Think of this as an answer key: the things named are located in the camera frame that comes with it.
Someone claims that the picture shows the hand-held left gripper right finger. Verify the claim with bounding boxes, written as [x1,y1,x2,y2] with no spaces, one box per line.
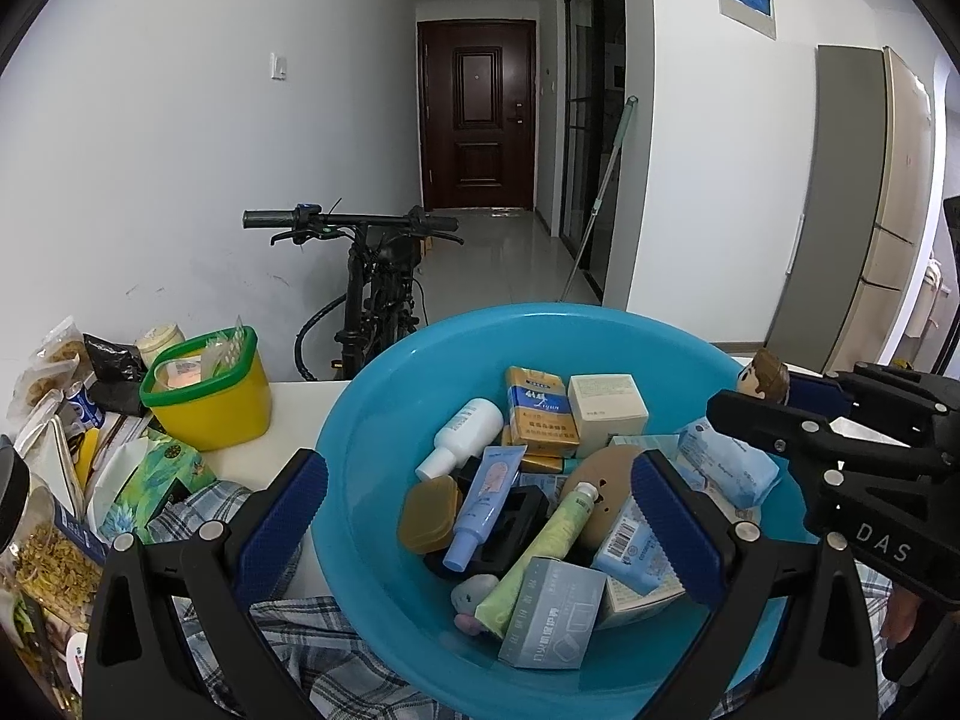
[630,448,880,720]

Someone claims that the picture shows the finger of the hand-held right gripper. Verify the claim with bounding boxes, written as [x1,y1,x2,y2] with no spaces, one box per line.
[784,361,960,432]
[706,388,947,479]

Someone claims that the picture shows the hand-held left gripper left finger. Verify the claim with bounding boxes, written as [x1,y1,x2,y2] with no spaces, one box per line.
[81,448,331,720]

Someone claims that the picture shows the brown-haired figurine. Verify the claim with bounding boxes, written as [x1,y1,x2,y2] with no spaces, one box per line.
[736,349,790,407]

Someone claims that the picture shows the blue barcode tissue pack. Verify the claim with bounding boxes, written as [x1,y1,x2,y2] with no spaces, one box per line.
[591,499,685,597]

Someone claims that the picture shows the light green tube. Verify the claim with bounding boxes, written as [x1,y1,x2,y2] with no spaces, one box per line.
[475,481,599,638]

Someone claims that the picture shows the blue plastic basin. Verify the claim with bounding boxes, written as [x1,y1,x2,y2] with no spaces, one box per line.
[311,302,826,720]

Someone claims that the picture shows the blue cream tube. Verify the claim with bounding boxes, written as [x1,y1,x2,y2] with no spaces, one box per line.
[465,446,530,533]

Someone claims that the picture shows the person's right hand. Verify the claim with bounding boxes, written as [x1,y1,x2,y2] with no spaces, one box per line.
[879,583,937,685]

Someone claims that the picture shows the light blue tissue pack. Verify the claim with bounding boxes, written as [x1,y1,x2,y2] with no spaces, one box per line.
[675,420,781,507]

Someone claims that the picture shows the light blue flat box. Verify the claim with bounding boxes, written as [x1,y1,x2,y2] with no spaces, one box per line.
[611,433,680,460]

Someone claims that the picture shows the blue plaid shirt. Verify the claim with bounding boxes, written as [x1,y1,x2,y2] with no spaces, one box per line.
[146,478,901,720]

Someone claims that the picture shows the green patterned tissue pack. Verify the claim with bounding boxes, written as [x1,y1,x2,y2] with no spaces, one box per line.
[88,431,218,545]

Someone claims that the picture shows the white cube box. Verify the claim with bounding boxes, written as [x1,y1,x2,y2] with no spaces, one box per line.
[568,373,650,451]

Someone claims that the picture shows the yellow container with green rim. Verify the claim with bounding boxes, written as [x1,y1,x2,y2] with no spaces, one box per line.
[140,328,272,452]

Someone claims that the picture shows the gold cardboard box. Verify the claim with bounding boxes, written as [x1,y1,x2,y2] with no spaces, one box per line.
[501,448,580,475]

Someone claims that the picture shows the brown oval case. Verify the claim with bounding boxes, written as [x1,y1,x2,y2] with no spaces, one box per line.
[397,478,462,556]

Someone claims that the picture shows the grey cardboard box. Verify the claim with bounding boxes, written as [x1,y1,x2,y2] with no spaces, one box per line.
[497,556,608,670]

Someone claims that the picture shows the black plastic tray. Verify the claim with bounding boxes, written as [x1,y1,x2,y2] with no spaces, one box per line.
[424,485,563,578]

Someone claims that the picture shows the grey refrigerator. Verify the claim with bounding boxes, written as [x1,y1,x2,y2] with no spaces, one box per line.
[765,45,935,377]

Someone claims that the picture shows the yellow and blue box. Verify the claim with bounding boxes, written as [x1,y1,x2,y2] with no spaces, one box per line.
[504,366,582,458]

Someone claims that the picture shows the grey and pink small toy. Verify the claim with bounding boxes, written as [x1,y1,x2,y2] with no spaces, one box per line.
[450,574,500,635]

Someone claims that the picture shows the white plastic bottle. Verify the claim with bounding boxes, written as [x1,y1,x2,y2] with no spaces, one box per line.
[416,399,505,482]

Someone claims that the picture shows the white jar with cream lid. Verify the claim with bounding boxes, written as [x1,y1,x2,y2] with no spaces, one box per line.
[135,322,186,366]

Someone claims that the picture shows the black foil bag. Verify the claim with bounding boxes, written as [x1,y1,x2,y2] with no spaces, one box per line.
[82,334,148,415]

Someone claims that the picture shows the black bicycle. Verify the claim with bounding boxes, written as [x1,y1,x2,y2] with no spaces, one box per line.
[242,202,466,382]

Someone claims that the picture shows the clear snack bags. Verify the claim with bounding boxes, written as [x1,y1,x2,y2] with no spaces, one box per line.
[7,315,92,437]

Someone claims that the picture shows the black-framed glass door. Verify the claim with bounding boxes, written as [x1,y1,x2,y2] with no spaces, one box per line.
[559,0,627,295]

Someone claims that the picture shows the dark brown door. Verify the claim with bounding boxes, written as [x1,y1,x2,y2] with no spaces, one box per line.
[418,19,537,211]

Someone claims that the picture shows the green-handled mop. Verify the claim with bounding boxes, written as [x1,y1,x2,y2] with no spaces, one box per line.
[559,95,638,301]

